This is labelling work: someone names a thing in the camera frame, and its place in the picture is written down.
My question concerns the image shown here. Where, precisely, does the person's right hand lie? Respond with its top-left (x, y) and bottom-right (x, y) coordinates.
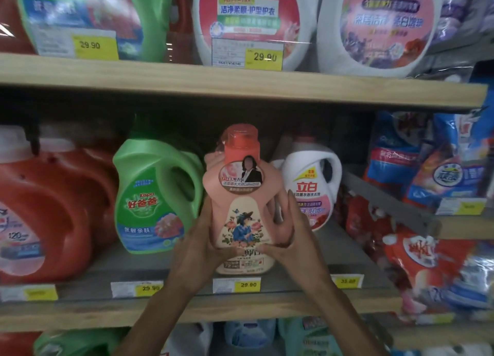
top-left (256, 189), bottom-right (333, 291)

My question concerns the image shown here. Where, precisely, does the person's left hand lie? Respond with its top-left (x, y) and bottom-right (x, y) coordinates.
top-left (168, 196), bottom-right (242, 296)

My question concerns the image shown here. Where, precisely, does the pink detergent bottle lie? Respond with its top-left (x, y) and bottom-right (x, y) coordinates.
top-left (202, 123), bottom-right (289, 276)

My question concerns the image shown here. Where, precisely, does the person's right forearm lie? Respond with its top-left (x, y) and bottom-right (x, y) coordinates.
top-left (305, 280), bottom-right (387, 356)

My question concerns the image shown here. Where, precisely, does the person's left forearm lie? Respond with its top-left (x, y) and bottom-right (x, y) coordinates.
top-left (113, 278), bottom-right (205, 356)

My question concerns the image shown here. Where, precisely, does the shelf price tag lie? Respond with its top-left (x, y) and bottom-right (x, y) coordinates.
top-left (0, 284), bottom-right (59, 303)
top-left (110, 280), bottom-right (165, 299)
top-left (435, 197), bottom-right (488, 216)
top-left (331, 273), bottom-right (365, 289)
top-left (212, 277), bottom-right (262, 294)
top-left (414, 313), bottom-right (455, 326)

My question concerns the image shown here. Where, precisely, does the light blue detergent bottle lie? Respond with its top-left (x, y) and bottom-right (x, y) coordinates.
top-left (224, 320), bottom-right (277, 349)

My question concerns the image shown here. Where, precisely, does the white detergent bottle red cap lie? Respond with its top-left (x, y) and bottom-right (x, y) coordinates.
top-left (270, 135), bottom-right (343, 232)

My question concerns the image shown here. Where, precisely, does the red detergent pouch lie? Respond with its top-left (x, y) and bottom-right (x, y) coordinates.
top-left (381, 227), bottom-right (494, 316)
top-left (341, 192), bottom-right (388, 254)

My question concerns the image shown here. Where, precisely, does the green detergent bottle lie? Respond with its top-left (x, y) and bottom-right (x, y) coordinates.
top-left (113, 135), bottom-right (205, 255)
top-left (33, 328), bottom-right (130, 356)

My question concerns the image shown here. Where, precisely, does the wooden shelf board grey liner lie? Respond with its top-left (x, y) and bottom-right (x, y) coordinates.
top-left (0, 218), bottom-right (403, 332)

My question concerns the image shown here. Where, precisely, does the wooden side shelf board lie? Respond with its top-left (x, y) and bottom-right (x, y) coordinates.
top-left (342, 170), bottom-right (494, 241)

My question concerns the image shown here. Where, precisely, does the blue detergent pouch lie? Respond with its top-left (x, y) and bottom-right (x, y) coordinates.
top-left (364, 111), bottom-right (434, 187)
top-left (402, 112), bottom-right (494, 214)

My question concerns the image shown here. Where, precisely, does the large red detergent jug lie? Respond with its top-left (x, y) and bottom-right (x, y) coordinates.
top-left (0, 125), bottom-right (119, 285)

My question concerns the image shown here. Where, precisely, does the white jug pink label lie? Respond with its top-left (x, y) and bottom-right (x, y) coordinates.
top-left (191, 0), bottom-right (325, 72)

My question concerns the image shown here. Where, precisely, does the white jug purple label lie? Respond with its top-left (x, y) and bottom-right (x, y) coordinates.
top-left (316, 0), bottom-right (451, 78)

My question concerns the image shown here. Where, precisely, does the large green detergent jug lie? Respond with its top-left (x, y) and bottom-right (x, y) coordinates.
top-left (13, 0), bottom-right (177, 63)

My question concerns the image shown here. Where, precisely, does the purple detergent pouch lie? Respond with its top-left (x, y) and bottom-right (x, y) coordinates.
top-left (426, 0), bottom-right (494, 56)

